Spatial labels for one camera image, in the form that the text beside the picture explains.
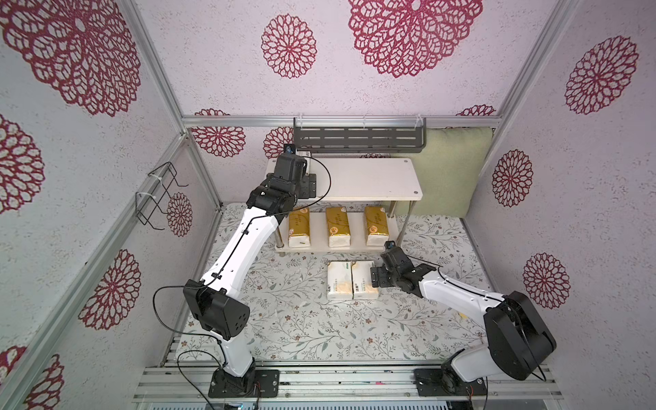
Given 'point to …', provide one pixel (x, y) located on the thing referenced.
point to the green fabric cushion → (446, 170)
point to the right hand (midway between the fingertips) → (382, 270)
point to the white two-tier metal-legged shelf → (366, 179)
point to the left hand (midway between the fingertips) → (294, 180)
